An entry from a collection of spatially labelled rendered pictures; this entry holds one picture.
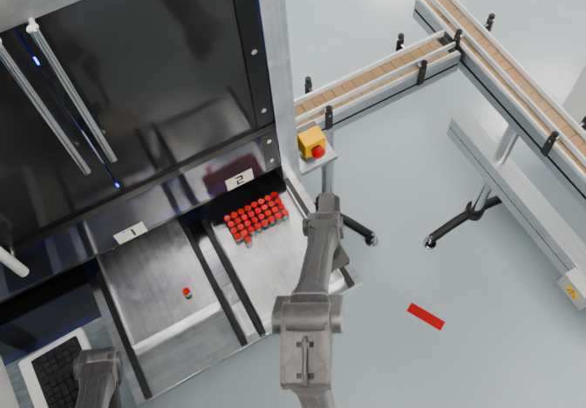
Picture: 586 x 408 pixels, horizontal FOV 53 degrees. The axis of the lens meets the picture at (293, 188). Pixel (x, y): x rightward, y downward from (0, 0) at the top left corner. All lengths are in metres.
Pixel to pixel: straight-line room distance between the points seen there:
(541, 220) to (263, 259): 1.05
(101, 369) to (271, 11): 0.78
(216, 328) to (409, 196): 1.42
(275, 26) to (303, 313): 0.66
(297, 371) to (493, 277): 1.92
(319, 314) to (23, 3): 0.68
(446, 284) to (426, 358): 0.34
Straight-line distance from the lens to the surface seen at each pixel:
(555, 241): 2.28
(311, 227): 1.21
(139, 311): 1.78
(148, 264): 1.82
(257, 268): 1.75
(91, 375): 1.19
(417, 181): 2.90
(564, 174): 2.00
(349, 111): 1.96
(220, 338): 1.70
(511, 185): 2.33
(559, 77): 3.43
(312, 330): 0.92
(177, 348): 1.72
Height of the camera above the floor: 2.51
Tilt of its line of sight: 61 degrees down
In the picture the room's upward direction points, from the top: 6 degrees counter-clockwise
